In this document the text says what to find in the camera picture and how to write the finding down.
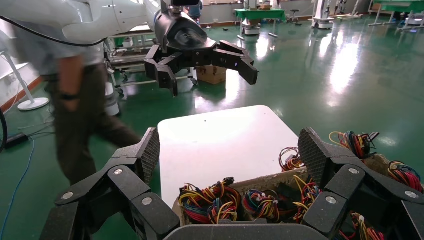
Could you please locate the person hand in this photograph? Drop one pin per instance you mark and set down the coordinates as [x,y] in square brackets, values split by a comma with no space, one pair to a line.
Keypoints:
[70,105]

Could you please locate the person in grey shirt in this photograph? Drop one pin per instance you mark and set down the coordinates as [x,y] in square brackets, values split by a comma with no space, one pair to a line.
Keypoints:
[82,132]

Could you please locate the black stool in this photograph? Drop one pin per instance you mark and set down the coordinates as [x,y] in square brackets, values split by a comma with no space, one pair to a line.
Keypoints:
[294,11]

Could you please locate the black power adapter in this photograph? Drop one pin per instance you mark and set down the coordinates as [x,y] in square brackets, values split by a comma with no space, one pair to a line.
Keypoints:
[16,140]

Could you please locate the green cloth covered table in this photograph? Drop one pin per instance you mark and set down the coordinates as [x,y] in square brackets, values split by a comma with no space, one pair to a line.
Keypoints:
[260,14]
[400,5]

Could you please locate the white cylinder bin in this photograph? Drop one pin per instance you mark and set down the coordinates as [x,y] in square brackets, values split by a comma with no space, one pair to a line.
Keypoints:
[112,102]

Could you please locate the brown divided cardboard box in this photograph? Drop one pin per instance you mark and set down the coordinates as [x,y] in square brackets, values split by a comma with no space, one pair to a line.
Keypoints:
[265,182]

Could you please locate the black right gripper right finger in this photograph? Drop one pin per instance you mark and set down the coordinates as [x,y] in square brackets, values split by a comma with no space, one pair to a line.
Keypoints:
[357,198]

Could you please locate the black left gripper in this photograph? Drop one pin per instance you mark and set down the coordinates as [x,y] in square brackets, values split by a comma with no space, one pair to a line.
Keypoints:
[182,36]

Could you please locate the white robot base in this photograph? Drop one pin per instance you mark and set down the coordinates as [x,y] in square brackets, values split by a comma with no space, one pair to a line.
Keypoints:
[251,30]
[323,21]

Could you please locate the bare person forearm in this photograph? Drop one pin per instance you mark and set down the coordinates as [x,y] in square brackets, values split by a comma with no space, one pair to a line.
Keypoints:
[69,76]

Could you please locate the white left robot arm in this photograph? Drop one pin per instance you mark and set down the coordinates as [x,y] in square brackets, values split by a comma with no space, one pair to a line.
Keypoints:
[99,16]

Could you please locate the metal wheeled trolley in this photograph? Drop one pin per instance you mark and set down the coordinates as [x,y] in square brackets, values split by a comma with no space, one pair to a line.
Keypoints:
[129,59]

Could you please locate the black wristband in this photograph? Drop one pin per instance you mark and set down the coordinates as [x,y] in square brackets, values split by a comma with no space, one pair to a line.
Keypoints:
[69,97]

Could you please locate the small brown cardboard box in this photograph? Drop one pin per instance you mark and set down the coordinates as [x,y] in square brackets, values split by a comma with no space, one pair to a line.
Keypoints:
[212,74]

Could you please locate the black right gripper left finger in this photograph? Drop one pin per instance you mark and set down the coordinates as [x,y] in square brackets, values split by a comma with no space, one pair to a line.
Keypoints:
[99,198]

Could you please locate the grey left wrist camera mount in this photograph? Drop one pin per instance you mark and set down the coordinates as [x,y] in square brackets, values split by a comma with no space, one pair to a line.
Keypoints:
[182,2]

